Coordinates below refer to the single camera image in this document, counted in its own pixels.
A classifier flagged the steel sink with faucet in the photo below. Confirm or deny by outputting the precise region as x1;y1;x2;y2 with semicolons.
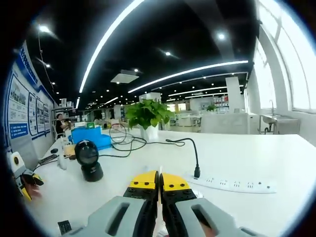
258;99;301;135

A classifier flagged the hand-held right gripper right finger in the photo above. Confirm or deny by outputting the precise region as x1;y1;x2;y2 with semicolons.
159;172;262;237

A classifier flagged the blue white wall poster board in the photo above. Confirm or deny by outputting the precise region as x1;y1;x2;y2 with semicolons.
3;40;56;151

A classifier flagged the black power cable with plug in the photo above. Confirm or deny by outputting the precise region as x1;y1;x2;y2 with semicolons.
165;137;201;180

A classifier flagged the white table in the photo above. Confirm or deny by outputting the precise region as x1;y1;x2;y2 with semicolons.
24;129;314;237

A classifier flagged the small white bottle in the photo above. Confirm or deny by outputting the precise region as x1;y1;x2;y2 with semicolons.
57;153;68;170

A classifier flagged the ceiling air vent panel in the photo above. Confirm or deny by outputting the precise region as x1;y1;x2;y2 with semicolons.
110;69;141;85

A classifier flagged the black keyboard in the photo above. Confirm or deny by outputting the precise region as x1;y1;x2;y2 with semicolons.
38;153;59;165

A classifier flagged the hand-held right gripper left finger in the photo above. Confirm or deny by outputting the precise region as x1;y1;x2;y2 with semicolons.
65;169;159;237

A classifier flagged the blue plastic bin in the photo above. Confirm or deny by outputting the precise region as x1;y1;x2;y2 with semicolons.
71;125;114;151

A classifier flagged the yellowish small box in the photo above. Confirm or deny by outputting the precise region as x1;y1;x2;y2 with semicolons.
63;144;77;158

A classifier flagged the flat clear packet on table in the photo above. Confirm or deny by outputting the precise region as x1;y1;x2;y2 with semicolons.
183;172;277;195

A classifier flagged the frosted partition screen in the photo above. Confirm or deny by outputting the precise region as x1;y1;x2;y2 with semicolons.
200;113;250;134

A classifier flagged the green potted plant white pot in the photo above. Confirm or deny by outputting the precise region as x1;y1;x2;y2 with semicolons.
124;98;176;142

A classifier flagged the black looped cable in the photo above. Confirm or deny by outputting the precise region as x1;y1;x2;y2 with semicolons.
108;122;149;151

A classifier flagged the black scanner cable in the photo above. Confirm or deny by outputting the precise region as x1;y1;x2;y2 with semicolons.
98;142;134;158

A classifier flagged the curved ceiling light strip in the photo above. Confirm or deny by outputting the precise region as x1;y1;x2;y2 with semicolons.
127;60;249;94
78;0;145;94

